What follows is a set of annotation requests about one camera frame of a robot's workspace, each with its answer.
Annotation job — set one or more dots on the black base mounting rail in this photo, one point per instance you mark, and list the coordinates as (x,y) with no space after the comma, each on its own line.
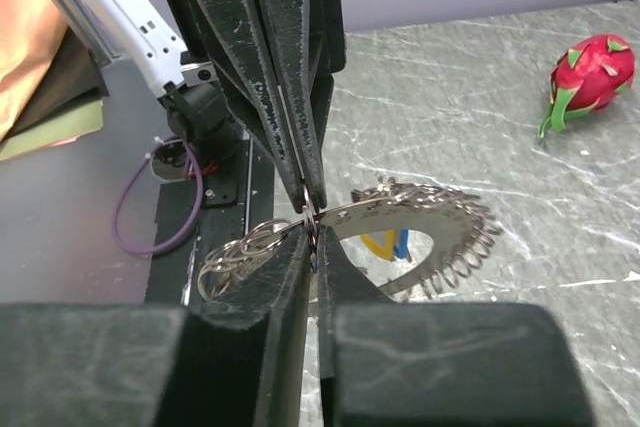
(238,195)

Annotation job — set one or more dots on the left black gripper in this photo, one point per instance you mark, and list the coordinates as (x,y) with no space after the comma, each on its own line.
(250,43)

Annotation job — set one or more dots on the red dragon fruit toy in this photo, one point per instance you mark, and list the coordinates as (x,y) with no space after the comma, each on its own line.
(586,79)

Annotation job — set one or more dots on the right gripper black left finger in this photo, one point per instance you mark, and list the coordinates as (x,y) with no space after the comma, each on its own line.
(235,362)

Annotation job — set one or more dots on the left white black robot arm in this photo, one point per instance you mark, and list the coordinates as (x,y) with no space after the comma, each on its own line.
(148,33)

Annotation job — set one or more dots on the blue key tag on ring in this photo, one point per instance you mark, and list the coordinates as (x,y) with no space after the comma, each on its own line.
(400,246)

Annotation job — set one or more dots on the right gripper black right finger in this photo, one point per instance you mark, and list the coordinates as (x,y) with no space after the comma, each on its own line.
(384,363)

